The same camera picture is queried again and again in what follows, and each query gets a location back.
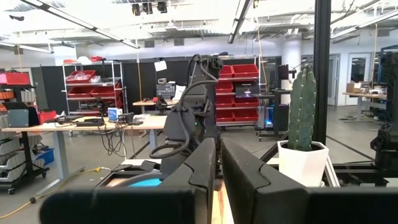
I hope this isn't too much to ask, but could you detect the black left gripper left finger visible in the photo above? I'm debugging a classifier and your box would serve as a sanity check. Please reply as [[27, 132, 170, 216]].
[[39, 137, 218, 224]]

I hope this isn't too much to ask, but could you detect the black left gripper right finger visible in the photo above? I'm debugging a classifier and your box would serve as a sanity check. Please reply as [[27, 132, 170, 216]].
[[220, 138, 398, 224]]

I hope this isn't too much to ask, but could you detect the blue collapsible bowl grey rim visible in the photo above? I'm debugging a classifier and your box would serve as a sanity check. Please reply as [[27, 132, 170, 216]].
[[118, 173, 163, 188]]

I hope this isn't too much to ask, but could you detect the silver aluminium extrusion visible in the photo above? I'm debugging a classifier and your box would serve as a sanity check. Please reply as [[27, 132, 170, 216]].
[[322, 154, 341, 188]]

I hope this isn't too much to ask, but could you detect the black computer tower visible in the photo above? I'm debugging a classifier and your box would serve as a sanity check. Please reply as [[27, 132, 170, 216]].
[[277, 104, 290, 131]]

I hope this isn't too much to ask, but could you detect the green cactus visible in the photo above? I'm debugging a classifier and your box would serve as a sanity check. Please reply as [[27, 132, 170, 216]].
[[287, 65, 318, 152]]

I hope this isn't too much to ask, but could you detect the small black background robot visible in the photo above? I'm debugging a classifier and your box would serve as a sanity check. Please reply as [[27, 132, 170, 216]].
[[154, 96, 169, 114]]

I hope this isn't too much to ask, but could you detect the small wooden table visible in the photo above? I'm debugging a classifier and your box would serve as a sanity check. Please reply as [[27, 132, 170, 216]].
[[132, 98, 180, 114]]

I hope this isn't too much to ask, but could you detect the grey parts organizer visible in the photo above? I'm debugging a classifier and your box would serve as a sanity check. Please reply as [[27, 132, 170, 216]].
[[155, 82, 177, 100]]

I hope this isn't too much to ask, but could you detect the blue and white box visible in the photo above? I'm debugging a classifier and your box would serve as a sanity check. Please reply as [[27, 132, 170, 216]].
[[107, 107, 123, 123]]

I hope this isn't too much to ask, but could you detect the black monitor on stand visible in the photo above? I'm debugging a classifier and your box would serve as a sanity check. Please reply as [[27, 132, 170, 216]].
[[277, 63, 297, 80]]

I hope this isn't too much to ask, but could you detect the tall rack with red bins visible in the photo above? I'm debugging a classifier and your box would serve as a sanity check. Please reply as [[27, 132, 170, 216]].
[[215, 54, 262, 127]]

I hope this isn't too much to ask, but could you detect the white paper sign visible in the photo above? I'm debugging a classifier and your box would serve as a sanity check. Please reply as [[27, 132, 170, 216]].
[[154, 60, 168, 73]]

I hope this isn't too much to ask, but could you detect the cardboard box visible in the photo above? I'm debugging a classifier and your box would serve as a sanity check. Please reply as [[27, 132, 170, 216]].
[[346, 81, 363, 94]]

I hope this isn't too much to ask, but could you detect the long wooden work table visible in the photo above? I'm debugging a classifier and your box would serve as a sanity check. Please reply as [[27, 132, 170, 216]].
[[341, 91, 389, 123]]

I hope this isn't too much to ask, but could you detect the wooden desk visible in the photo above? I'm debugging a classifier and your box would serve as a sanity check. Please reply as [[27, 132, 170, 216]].
[[1, 115, 168, 181]]

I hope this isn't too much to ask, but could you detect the blue plastic bin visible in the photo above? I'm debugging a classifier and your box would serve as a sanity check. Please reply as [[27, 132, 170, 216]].
[[35, 147, 55, 166]]

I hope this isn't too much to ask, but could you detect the black cart with grey bins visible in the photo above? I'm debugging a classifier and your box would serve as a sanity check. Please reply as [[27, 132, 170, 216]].
[[0, 70, 50, 195]]

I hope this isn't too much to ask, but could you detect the long ceiling light strip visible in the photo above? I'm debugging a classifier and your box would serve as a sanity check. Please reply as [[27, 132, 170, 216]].
[[18, 0, 141, 50], [329, 8, 398, 40], [227, 0, 253, 45]]

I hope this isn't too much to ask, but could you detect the red plastic bin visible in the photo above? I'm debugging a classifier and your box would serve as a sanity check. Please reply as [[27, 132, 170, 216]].
[[0, 71, 31, 86]]

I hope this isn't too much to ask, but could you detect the yellow floor cable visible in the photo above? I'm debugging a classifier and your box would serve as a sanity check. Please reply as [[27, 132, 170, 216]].
[[0, 166, 112, 220]]

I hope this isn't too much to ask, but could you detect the black cable bundle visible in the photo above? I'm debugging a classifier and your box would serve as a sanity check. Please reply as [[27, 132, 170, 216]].
[[98, 122, 138, 159]]

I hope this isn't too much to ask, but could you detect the black aluminium rig frame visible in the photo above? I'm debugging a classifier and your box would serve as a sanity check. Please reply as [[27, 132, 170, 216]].
[[259, 0, 398, 188]]

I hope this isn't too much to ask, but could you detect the wire rack with red bins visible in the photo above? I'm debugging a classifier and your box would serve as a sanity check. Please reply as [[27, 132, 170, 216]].
[[61, 59, 127, 116]]

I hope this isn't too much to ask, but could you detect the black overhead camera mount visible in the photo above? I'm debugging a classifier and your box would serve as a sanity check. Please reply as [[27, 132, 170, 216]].
[[131, 1, 169, 17]]

